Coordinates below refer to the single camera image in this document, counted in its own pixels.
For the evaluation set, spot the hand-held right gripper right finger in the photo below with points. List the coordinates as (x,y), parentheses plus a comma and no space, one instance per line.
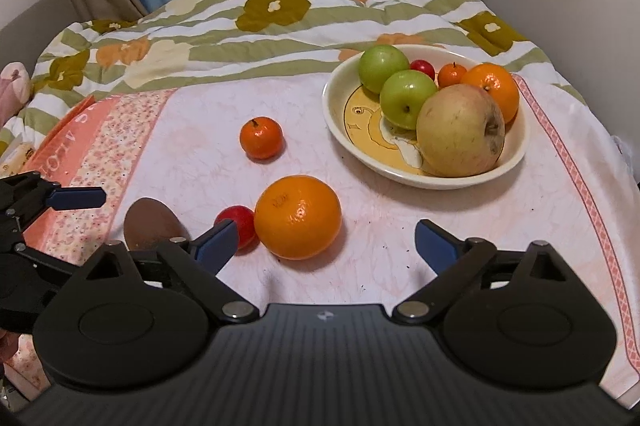
(434,246)

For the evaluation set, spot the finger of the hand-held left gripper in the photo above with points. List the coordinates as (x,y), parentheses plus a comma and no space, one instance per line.
(35,253)
(75,197)

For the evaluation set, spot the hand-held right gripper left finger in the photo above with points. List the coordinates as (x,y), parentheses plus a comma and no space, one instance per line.
(217,246)

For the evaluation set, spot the brown kiwi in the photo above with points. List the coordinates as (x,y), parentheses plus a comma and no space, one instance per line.
(150,221)

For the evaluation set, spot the large orange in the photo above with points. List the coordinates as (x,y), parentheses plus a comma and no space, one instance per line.
(297,216)
(497,88)

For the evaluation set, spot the small tangerine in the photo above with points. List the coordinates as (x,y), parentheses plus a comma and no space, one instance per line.
(451,74)
(261,137)

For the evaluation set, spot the yellow-red apple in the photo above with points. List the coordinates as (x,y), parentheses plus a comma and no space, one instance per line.
(461,130)

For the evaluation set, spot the cream bowl with duck print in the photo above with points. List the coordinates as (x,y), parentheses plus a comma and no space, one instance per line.
(360,146)

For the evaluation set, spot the green apple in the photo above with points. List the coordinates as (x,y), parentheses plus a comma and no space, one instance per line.
(382,67)
(407,98)

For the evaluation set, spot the person's left hand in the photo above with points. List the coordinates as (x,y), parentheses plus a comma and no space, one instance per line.
(6,346)

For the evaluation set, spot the tissue packet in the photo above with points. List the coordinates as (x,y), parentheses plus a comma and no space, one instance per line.
(15,156)

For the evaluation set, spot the pink floral cloth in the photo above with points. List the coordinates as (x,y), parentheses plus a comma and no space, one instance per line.
(350,226)

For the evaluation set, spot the pink plush toy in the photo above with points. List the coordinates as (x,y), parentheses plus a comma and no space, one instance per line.
(12,88)

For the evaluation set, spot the grey headboard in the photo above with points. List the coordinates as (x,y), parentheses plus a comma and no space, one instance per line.
(30,26)

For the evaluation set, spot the floral striped blanket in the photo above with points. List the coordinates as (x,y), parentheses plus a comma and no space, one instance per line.
(225,36)

